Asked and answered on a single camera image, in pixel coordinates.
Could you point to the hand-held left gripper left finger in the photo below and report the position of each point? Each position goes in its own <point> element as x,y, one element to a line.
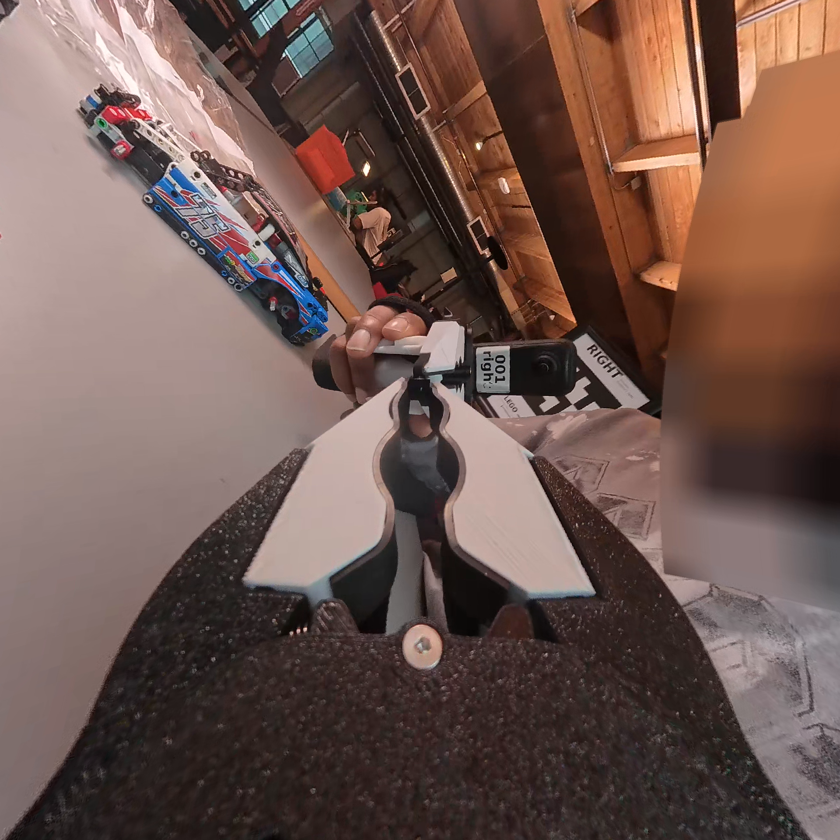
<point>328,499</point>

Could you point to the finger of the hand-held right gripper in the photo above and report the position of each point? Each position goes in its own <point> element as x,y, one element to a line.
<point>453,377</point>
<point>449,341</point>

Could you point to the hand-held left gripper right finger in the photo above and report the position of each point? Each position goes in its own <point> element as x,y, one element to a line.
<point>512,505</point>

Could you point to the black toy beam red pin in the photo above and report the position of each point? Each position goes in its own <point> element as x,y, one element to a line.
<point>420,397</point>

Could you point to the person's right forearm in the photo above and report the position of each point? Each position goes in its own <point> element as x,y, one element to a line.
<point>423,459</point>

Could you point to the person's right hand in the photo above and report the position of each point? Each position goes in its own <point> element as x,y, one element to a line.
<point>358,341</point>

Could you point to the black white framed sign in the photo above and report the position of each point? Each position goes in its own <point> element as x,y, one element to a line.
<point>610,377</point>

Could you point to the orange box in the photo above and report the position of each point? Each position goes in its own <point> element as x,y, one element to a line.
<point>321,157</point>

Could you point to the wooden shelf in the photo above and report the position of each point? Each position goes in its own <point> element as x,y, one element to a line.
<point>656,157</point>

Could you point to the blue red white toy truck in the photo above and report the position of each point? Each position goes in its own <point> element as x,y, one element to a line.
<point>216,223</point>

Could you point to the window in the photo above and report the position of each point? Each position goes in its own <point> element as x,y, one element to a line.
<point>295,33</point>

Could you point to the clear plastic bag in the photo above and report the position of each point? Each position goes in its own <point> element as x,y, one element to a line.
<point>170,59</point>

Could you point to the silver ventilation duct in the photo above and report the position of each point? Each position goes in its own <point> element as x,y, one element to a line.
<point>433,151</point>

